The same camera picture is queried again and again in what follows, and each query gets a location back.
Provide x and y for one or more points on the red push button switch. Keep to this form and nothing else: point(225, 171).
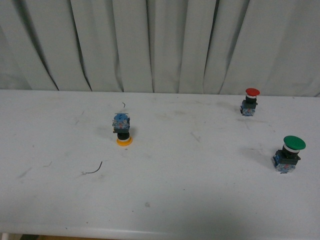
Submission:
point(249, 104)

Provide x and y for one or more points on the long curved wire scrap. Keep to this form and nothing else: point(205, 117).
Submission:
point(92, 172)

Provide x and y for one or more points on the yellow push button switch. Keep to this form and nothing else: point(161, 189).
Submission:
point(121, 127)

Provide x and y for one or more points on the green push button switch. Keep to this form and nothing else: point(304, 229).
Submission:
point(286, 159)

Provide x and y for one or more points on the white pleated curtain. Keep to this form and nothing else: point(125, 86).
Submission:
point(161, 46)

